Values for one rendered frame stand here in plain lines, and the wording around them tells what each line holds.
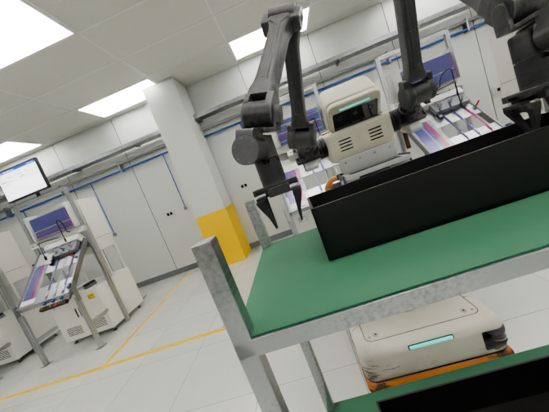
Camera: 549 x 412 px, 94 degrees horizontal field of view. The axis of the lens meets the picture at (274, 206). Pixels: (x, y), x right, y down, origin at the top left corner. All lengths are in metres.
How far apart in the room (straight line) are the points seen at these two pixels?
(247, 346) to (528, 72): 0.71
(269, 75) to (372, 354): 1.18
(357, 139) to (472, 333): 0.94
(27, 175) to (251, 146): 3.88
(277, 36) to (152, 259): 4.96
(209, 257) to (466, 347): 1.27
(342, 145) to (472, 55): 4.57
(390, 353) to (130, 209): 4.78
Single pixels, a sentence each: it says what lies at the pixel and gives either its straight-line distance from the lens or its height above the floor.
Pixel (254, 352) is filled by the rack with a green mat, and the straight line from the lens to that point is 0.42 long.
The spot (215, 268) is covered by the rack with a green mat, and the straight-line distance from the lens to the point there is 0.36.
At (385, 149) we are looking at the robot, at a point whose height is 1.08.
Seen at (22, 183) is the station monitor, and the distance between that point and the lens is 4.31.
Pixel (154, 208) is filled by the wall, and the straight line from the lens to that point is 5.12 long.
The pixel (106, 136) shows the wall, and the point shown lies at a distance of 5.50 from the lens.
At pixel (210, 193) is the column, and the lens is 4.13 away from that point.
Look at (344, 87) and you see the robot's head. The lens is 1.13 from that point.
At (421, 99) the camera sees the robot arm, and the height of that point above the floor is 1.21.
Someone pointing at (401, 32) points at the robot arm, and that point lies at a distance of 1.09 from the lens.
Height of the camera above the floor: 1.15
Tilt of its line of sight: 7 degrees down
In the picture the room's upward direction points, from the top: 21 degrees counter-clockwise
